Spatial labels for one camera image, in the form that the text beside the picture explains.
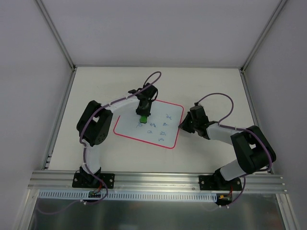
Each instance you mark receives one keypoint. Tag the white slotted cable duct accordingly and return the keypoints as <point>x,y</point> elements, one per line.
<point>128,196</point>

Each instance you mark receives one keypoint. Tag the aluminium frame post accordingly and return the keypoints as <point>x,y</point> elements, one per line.
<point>45,14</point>
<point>269,24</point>

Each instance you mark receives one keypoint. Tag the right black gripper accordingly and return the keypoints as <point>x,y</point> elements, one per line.
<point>190,123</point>

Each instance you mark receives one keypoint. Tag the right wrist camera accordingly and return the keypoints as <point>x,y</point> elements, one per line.
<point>197,112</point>

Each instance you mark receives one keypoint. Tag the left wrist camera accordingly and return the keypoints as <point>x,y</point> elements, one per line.
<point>151,92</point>

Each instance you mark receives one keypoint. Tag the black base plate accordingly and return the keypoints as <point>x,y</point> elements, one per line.
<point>213,183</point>
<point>85,180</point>

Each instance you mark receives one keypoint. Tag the pink framed whiteboard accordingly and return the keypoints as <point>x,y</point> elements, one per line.
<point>161,128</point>

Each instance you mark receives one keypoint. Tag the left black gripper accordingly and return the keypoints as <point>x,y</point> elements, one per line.
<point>143,112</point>

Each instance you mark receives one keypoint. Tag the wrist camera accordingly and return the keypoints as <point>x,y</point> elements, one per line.
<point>151,92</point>
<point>197,112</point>

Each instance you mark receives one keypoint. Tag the aluminium mounting rail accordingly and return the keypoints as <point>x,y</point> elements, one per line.
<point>157,182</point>

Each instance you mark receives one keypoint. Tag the left aluminium frame post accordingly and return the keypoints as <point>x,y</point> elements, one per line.
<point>45,14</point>

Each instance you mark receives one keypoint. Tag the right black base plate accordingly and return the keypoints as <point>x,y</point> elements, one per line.
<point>213,183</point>

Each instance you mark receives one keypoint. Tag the right aluminium frame post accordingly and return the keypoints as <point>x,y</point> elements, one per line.
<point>269,24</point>

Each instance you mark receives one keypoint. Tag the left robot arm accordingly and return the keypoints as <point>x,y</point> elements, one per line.
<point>95,122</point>

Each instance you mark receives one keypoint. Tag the green whiteboard eraser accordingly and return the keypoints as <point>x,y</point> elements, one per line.
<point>143,119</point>

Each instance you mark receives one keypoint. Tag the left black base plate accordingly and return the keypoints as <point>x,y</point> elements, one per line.
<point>85,180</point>

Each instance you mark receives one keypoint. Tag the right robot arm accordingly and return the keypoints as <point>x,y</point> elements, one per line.
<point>253,151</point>

